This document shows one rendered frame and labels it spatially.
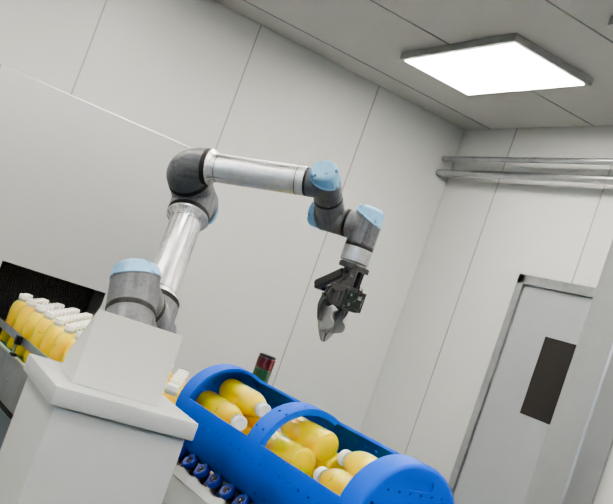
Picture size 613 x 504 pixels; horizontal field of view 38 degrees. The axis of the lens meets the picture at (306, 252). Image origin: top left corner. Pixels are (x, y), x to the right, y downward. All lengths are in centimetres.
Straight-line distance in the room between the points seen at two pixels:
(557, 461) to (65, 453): 103
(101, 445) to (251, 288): 531
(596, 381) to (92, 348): 109
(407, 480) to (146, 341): 62
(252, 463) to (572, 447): 109
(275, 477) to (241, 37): 533
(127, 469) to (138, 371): 20
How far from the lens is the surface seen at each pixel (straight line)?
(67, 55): 671
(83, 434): 192
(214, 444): 237
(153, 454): 197
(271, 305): 727
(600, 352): 127
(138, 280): 209
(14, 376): 361
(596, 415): 126
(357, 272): 226
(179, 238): 235
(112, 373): 197
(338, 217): 231
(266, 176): 227
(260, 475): 217
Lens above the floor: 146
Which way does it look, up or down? 3 degrees up
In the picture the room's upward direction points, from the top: 20 degrees clockwise
